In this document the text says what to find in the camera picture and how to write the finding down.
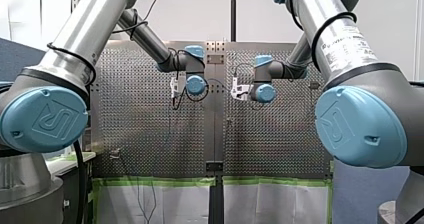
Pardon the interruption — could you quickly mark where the black upright pole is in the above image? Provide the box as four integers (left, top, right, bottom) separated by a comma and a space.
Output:
230, 0, 238, 43

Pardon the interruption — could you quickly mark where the black panel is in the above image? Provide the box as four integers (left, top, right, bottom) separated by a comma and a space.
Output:
61, 163, 95, 224

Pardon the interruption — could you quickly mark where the grey board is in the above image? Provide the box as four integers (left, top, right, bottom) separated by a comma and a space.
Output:
332, 159, 411, 224

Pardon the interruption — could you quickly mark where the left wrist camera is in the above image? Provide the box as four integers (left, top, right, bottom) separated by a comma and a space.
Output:
169, 76, 181, 99

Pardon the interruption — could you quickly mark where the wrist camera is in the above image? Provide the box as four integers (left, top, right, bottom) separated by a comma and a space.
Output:
230, 76, 252, 102
169, 76, 181, 99

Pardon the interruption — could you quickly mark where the black cable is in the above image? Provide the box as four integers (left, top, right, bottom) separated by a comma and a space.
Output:
175, 78, 210, 110
46, 0, 168, 87
287, 0, 358, 73
233, 62, 256, 79
72, 139, 87, 224

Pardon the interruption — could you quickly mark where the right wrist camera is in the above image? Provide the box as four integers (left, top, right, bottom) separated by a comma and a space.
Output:
230, 76, 252, 102

